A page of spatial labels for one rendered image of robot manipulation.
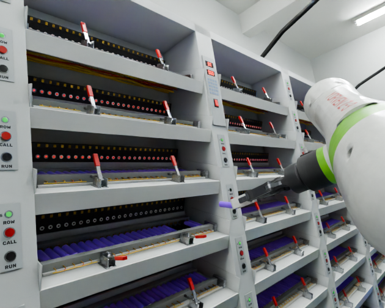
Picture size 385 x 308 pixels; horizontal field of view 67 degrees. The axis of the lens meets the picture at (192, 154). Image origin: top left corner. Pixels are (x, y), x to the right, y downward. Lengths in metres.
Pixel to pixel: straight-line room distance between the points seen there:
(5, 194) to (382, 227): 0.60
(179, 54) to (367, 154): 1.05
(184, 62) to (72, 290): 0.89
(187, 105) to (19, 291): 0.82
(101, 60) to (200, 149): 0.47
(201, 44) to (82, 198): 0.76
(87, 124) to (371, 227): 0.65
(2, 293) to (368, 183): 0.60
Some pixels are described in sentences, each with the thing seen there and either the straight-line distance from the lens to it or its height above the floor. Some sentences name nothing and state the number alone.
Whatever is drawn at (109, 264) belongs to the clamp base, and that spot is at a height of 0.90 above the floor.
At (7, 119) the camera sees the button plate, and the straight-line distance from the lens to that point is 0.70.
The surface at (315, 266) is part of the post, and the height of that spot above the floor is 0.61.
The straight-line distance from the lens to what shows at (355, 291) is 2.23.
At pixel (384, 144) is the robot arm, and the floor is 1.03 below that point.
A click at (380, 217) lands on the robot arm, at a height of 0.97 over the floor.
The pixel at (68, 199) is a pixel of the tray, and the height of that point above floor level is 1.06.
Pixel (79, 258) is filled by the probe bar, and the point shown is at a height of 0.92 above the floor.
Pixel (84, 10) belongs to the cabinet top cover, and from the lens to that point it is 1.09.
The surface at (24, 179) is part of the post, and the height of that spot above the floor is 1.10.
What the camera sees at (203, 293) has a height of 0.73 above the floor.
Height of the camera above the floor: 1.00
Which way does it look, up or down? 10 degrees up
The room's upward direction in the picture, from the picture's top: 9 degrees counter-clockwise
